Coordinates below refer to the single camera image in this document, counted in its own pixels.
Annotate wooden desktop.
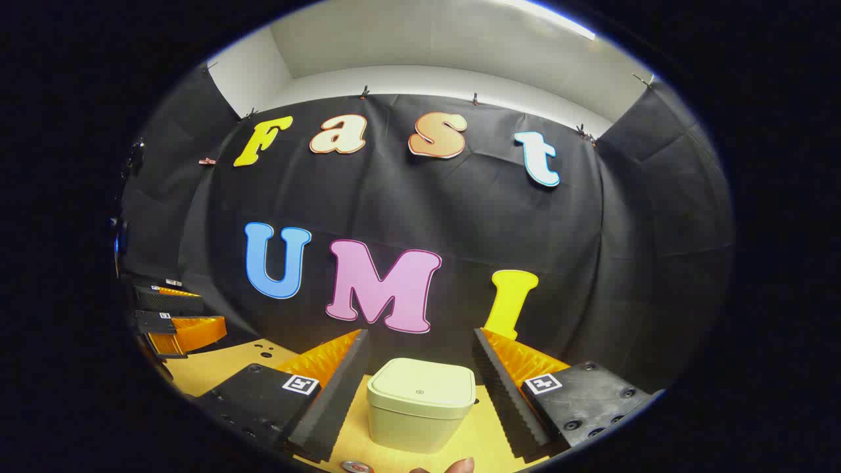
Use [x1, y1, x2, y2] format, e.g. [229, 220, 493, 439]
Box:
[164, 338, 533, 473]

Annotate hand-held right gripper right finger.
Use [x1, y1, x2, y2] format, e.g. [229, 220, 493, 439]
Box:
[471, 327, 653, 462]

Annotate green desktop garbage bin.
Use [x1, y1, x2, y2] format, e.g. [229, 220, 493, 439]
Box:
[367, 358, 477, 454]

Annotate black backdrop cloth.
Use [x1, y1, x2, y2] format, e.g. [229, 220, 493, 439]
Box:
[118, 62, 733, 395]

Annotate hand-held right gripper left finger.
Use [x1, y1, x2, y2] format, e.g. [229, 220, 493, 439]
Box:
[196, 328, 370, 464]

